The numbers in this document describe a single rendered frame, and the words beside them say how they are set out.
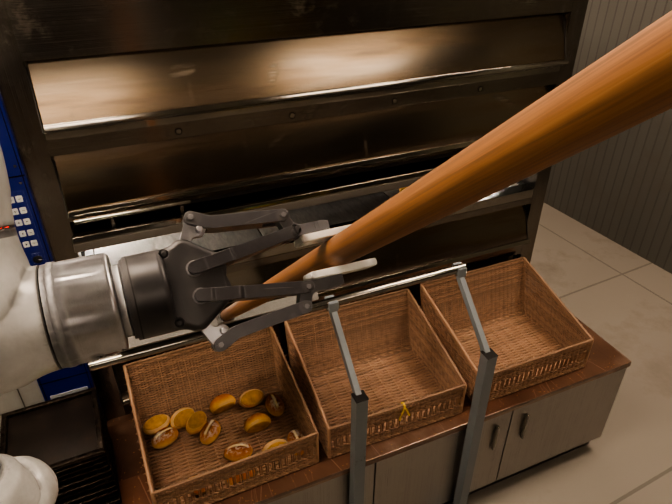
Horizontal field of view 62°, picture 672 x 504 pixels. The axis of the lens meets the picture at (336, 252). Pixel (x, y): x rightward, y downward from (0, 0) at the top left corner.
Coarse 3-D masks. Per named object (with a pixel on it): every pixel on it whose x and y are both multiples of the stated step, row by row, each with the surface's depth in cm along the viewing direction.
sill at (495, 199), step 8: (496, 192) 239; (504, 192) 239; (512, 192) 239; (520, 192) 240; (528, 192) 242; (480, 200) 233; (488, 200) 234; (496, 200) 236; (504, 200) 238; (512, 200) 240; (464, 208) 231; (472, 208) 233; (480, 208) 235; (336, 224) 216; (344, 224) 216; (224, 248) 201; (280, 248) 204; (288, 248) 206; (296, 248) 207; (304, 248) 209; (256, 256) 202; (264, 256) 203; (232, 264) 199
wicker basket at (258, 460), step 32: (192, 352) 207; (224, 352) 212; (256, 352) 218; (128, 384) 193; (160, 384) 205; (192, 384) 210; (256, 384) 221; (288, 384) 208; (224, 416) 212; (288, 416) 212; (192, 448) 200; (256, 448) 200; (288, 448) 186; (160, 480) 189; (192, 480) 173; (224, 480) 189; (256, 480) 186
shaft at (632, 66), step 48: (624, 48) 20; (576, 96) 22; (624, 96) 20; (480, 144) 29; (528, 144) 26; (576, 144) 24; (432, 192) 34; (480, 192) 31; (336, 240) 52; (384, 240) 44
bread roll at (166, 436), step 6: (162, 432) 199; (168, 432) 199; (174, 432) 201; (156, 438) 198; (162, 438) 198; (168, 438) 199; (174, 438) 200; (156, 444) 197; (162, 444) 198; (168, 444) 199
